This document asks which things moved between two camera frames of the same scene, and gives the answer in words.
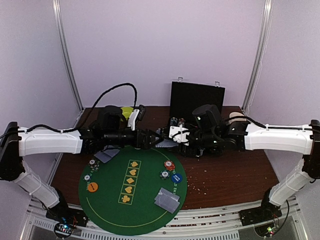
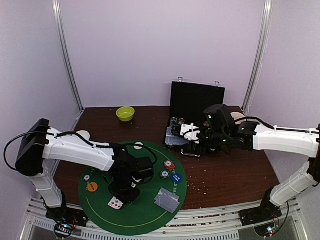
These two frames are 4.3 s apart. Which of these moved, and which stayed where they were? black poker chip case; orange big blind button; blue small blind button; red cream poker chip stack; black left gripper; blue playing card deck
Moved: black left gripper; blue playing card deck
Stayed: blue small blind button; red cream poker chip stack; orange big blind button; black poker chip case
